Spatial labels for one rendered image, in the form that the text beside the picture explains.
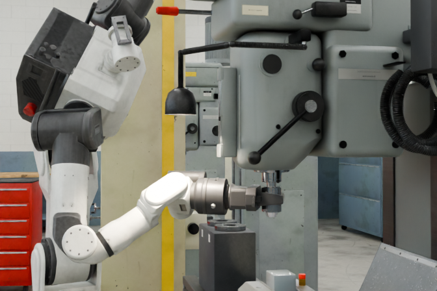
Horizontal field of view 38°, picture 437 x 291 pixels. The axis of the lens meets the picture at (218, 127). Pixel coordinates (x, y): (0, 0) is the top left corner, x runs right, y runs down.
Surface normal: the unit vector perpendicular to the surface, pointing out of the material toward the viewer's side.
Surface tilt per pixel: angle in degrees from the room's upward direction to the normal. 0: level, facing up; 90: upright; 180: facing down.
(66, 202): 75
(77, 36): 59
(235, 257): 90
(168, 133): 90
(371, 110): 90
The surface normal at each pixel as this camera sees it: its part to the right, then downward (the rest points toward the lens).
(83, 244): 0.18, -0.27
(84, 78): 0.43, -0.54
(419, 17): -0.97, 0.00
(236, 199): -0.18, -0.02
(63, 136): -0.08, -0.27
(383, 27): 0.22, -0.02
